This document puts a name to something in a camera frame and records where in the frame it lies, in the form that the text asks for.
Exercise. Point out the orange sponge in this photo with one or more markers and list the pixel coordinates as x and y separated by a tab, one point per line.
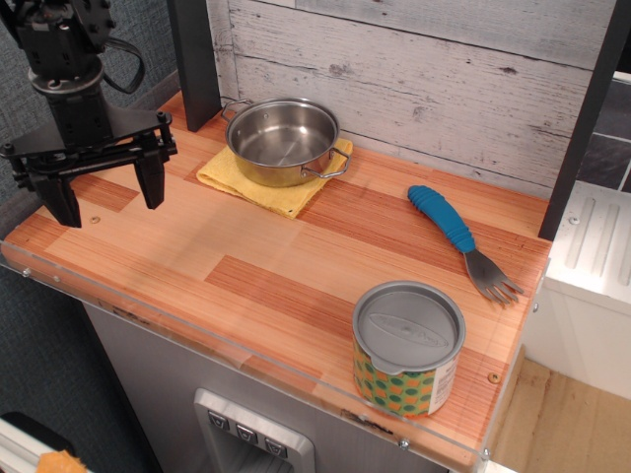
60	462

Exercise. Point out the dark grey post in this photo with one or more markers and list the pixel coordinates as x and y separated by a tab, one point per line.
195	60
610	52

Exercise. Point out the food can with patterned label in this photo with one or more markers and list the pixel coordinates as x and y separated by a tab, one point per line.
407	337

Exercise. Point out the clear acrylic edge guard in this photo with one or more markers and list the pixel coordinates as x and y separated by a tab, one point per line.
281	321

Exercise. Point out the silver dispenser button panel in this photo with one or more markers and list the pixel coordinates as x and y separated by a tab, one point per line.
241	440

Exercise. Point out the grey toy fridge cabinet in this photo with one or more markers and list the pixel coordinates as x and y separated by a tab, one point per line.
160	377

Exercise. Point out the blue handled fork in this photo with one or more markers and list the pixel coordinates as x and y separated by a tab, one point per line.
489	280

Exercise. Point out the white toy sink unit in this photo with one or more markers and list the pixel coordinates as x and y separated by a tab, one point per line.
579	322

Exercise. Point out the dark grey right post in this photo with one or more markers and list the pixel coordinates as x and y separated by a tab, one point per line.
610	52

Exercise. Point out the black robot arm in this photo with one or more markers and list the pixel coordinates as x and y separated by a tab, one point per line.
63	42

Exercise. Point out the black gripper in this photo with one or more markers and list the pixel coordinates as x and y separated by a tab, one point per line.
85	134

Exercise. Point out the dark grey left post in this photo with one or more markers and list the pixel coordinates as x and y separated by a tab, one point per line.
195	60

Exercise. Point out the yellow cloth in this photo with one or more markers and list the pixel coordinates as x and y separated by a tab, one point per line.
222	173

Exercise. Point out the stainless steel pot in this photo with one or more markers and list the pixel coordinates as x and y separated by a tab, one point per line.
284	142

